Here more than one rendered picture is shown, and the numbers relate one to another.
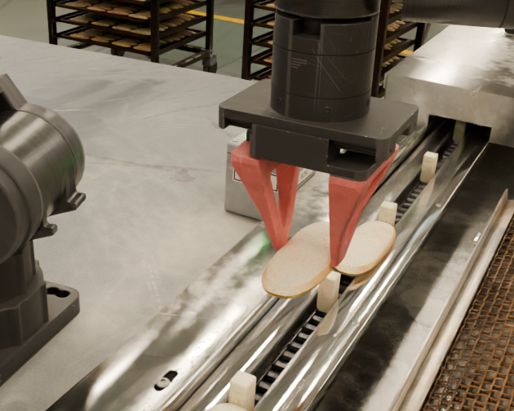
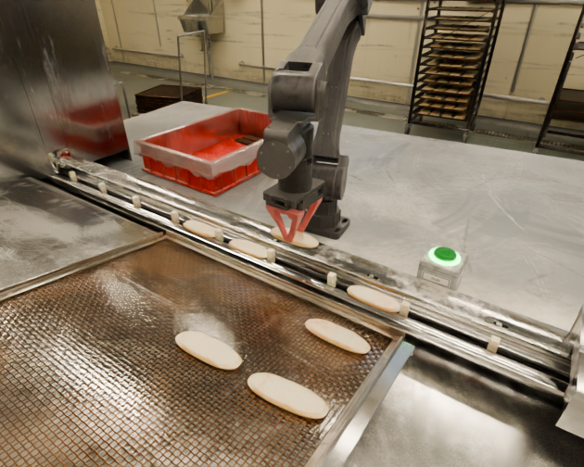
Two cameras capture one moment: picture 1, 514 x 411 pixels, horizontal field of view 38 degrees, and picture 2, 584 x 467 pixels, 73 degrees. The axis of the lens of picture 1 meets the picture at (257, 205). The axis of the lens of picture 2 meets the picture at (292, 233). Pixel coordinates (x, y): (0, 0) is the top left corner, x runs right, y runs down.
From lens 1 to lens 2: 0.82 m
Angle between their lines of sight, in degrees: 82
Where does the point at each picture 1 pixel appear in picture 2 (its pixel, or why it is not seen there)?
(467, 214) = (469, 379)
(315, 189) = (422, 283)
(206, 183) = not seen: hidden behind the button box
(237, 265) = (342, 256)
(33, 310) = (314, 220)
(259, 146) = not seen: hidden behind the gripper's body
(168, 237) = (392, 258)
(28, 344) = (310, 228)
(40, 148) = (320, 174)
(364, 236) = (376, 295)
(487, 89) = not seen: outside the picture
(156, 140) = (499, 254)
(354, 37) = not seen: hidden behind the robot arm
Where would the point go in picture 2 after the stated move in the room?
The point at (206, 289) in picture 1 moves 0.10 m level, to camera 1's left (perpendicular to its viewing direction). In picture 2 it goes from (323, 248) to (327, 223)
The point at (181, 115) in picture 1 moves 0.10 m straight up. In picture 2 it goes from (548, 262) to (564, 221)
